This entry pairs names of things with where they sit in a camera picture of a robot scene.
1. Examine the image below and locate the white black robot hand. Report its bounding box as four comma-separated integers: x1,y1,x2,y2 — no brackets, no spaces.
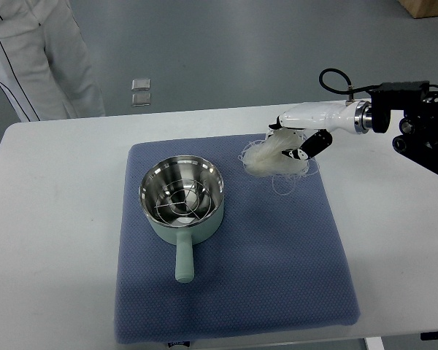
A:
269,100,372,160

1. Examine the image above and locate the white vermicelli noodle nest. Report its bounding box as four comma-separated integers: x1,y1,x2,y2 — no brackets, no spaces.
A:
238,128,320,196

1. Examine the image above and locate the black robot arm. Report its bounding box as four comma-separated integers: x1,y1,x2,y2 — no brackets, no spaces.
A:
367,81,438,175

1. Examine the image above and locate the mint green pot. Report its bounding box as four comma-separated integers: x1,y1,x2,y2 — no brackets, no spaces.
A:
139,155,225,284

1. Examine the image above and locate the cardboard box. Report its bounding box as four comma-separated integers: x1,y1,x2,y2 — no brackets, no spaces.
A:
399,0,438,19

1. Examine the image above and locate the blue textured mat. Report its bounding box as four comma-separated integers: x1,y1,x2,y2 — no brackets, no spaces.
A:
115,135,360,344

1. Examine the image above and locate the upper metal floor plate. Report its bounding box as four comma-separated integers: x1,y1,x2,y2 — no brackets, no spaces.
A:
131,78,150,91

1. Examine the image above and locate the person in white clothes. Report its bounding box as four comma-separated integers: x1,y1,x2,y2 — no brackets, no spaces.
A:
0,1,105,123

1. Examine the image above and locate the black cable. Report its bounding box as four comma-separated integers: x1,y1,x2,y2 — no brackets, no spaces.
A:
318,68,380,106

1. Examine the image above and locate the wire steaming rack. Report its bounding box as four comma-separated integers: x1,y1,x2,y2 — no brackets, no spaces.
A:
154,179,212,227

